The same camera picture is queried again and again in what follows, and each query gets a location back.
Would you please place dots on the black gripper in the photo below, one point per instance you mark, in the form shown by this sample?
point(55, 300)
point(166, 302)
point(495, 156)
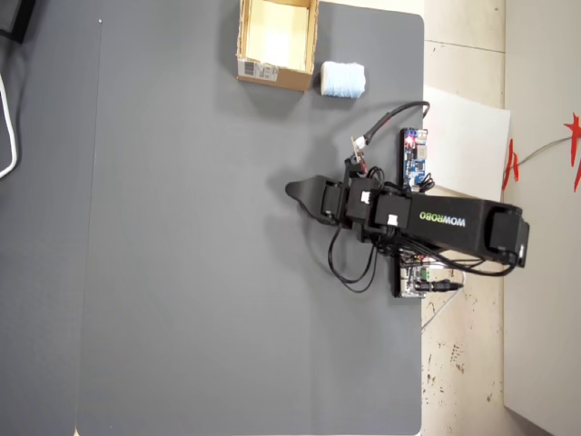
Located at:
point(335, 202)

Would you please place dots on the light blue block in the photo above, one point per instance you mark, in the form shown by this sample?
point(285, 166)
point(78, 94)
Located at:
point(342, 80)

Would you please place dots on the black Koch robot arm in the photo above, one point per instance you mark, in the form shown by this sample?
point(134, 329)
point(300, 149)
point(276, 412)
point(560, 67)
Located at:
point(454, 222)

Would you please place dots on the brown cardboard box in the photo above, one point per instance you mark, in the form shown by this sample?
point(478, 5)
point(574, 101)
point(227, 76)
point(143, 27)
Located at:
point(277, 79)

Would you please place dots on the blue circuit board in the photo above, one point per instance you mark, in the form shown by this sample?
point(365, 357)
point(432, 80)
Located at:
point(414, 159)

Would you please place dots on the dark grey table mat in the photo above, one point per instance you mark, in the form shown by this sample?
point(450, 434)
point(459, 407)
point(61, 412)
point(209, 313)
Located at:
point(45, 272)
point(204, 250)

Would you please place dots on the controller board with green terminal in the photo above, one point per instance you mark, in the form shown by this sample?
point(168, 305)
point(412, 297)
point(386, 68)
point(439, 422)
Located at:
point(410, 279)

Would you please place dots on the black power plug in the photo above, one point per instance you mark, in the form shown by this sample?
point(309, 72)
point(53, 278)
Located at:
point(440, 286)

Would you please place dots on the white paper sheet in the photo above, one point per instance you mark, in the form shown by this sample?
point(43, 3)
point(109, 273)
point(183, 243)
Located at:
point(467, 145)

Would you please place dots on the red tape strip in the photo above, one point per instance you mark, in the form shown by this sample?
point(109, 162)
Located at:
point(576, 150)
point(511, 165)

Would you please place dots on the black device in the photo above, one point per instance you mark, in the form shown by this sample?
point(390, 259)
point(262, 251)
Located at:
point(16, 18)

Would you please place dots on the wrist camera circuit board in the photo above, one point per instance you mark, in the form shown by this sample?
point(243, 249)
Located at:
point(358, 154)

